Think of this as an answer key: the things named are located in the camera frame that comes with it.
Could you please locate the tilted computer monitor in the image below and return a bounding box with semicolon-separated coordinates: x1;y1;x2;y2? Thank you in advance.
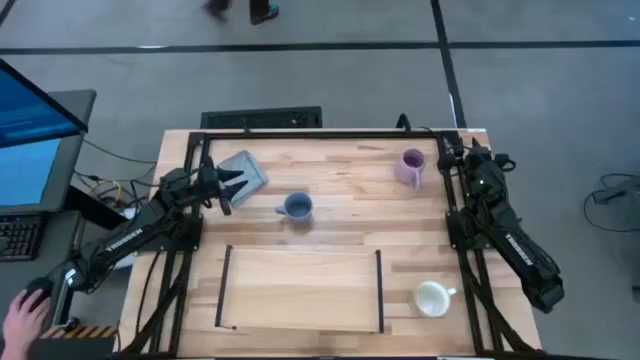
0;58;90;149

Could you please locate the upright computer monitor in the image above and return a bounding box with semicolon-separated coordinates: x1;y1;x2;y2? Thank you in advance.
0;89;98;216

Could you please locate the person's hand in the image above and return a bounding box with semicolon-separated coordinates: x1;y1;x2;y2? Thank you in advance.
1;288;51;357

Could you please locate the blue-grey mug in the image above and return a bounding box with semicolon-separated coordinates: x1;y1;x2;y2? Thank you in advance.
274;191;315;225

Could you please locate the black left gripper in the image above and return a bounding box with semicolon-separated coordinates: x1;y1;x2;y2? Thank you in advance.
196;155;250;202

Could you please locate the white mug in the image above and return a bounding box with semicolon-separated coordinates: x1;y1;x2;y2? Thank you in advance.
413;280;458;319

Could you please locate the black desk cable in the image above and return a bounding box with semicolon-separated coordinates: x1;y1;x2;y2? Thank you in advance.
74;138;159;201

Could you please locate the black floor cable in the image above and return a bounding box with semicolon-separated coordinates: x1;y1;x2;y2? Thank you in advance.
583;172;640;234

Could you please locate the person's foot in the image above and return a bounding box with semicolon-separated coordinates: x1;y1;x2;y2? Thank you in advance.
248;0;280;26

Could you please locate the grey square plate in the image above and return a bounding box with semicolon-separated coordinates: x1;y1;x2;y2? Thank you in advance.
218;149;270;210

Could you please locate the black floor vent grate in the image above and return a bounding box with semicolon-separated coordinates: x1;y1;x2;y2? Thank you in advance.
199;105;324;130

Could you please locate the black keyboard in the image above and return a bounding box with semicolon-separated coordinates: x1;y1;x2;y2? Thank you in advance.
0;214;44;262

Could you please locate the pale purple ribbed mug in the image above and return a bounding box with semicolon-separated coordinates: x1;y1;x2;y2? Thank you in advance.
394;148;428;193

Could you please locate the yellow cable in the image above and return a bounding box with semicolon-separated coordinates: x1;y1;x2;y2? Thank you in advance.
88;179;124;209

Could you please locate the black monitor stand base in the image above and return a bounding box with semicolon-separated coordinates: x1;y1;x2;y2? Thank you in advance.
64;184;129;231

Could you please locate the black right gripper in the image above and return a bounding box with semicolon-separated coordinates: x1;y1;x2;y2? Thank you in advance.
462;137;507;199

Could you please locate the black computer mouse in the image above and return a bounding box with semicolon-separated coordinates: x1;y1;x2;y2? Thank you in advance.
22;276;55;314

